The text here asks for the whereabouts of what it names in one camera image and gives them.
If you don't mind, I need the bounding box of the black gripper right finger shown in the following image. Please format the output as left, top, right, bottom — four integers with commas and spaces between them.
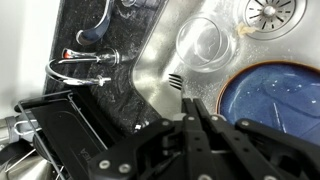
193, 98, 320, 180

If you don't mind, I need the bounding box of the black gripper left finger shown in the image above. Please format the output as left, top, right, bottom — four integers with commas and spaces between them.
88, 98, 214, 180

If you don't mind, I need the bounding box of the silver fork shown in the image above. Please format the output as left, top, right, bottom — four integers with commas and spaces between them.
168, 73, 186, 101

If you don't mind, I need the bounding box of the stainless steel sink basin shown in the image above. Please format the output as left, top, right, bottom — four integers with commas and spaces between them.
132, 0, 320, 148

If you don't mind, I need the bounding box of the clear drinking glass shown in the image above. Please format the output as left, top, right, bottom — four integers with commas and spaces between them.
174, 16, 238, 73

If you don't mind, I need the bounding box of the metal sink drain strainer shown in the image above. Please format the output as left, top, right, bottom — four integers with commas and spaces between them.
238, 0, 308, 41

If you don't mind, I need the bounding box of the blue ceramic plate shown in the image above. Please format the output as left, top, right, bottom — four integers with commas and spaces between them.
215, 60, 320, 146

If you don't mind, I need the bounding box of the black dish rack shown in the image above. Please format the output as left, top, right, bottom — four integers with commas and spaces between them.
13, 88, 116, 180

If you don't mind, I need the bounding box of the beige food scrap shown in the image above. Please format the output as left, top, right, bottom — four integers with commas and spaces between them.
235, 22, 258, 37

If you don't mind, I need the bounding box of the small chrome faucet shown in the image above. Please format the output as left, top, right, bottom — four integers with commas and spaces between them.
44, 58, 113, 87

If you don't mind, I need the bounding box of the chrome faucet lever handle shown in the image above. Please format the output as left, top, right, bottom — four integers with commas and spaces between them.
61, 47, 122, 66

